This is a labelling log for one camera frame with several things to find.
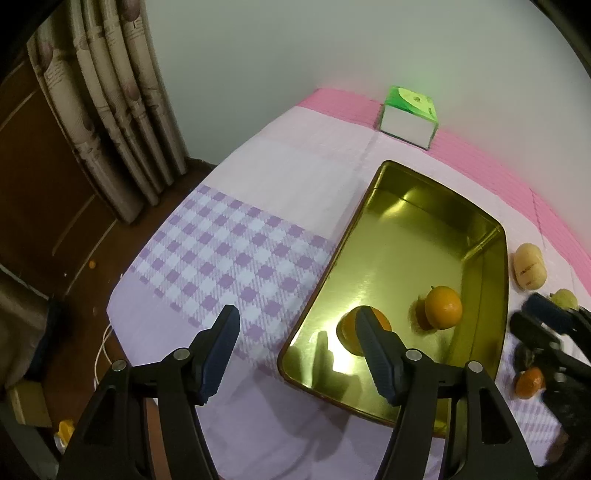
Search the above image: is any smooth orange with stem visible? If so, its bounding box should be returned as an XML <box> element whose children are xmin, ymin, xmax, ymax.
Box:
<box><xmin>424</xmin><ymin>285</ymin><xmax>463</xmax><ymax>330</ymax></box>

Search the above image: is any gold metal tray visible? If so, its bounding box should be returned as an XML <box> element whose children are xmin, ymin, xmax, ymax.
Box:
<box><xmin>277</xmin><ymin>160</ymin><xmax>509</xmax><ymax>437</ymax></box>

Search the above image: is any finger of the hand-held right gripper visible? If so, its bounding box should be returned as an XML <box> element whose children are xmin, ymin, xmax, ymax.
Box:
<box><xmin>525</xmin><ymin>294</ymin><xmax>583</xmax><ymax>326</ymax></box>
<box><xmin>510</xmin><ymin>312</ymin><xmax>566</xmax><ymax>356</ymax></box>

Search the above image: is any yellow floor object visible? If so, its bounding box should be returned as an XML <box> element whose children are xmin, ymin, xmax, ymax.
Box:
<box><xmin>55</xmin><ymin>420</ymin><xmax>76</xmax><ymax>450</ymax></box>

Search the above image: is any pink purple checked bedsheet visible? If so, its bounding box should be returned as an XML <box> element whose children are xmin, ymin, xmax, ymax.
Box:
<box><xmin>107</xmin><ymin>88</ymin><xmax>591</xmax><ymax>480</ymax></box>

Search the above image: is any green peeled pomelo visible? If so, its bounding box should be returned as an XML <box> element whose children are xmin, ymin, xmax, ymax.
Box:
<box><xmin>549</xmin><ymin>289</ymin><xmax>578</xmax><ymax>309</ymax></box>

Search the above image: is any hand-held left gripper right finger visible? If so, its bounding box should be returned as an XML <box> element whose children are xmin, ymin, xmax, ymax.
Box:
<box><xmin>355</xmin><ymin>307</ymin><xmax>539</xmax><ymax>480</ymax></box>

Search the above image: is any white cable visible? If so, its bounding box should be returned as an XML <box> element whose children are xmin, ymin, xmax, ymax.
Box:
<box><xmin>94</xmin><ymin>322</ymin><xmax>114</xmax><ymax>394</ymax></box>

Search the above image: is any dark cloth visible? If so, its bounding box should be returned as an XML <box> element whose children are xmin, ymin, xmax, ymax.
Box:
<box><xmin>0</xmin><ymin>272</ymin><xmax>63</xmax><ymax>386</ymax></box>

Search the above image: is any orange tangerine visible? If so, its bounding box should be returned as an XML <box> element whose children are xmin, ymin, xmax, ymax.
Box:
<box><xmin>515</xmin><ymin>367</ymin><xmax>546</xmax><ymax>399</ymax></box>
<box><xmin>337</xmin><ymin>306</ymin><xmax>393</xmax><ymax>357</ymax></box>

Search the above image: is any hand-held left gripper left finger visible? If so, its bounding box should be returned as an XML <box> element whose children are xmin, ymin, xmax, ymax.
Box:
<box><xmin>55</xmin><ymin>304</ymin><xmax>241</xmax><ymax>480</ymax></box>

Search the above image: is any dark mangosteen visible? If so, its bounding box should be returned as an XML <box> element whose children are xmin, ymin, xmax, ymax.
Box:
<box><xmin>514</xmin><ymin>344</ymin><xmax>536</xmax><ymax>371</ymax></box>

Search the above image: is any green tissue box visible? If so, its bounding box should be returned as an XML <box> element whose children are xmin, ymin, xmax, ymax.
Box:
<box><xmin>379</xmin><ymin>85</ymin><xmax>438</xmax><ymax>151</ymax></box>

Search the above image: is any beige patterned curtain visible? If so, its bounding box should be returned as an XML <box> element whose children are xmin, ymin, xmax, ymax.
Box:
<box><xmin>25</xmin><ymin>0</ymin><xmax>188</xmax><ymax>225</ymax></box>

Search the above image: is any cardboard box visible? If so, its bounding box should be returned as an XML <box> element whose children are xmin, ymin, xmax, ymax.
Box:
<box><xmin>9</xmin><ymin>381</ymin><xmax>52</xmax><ymax>428</ymax></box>

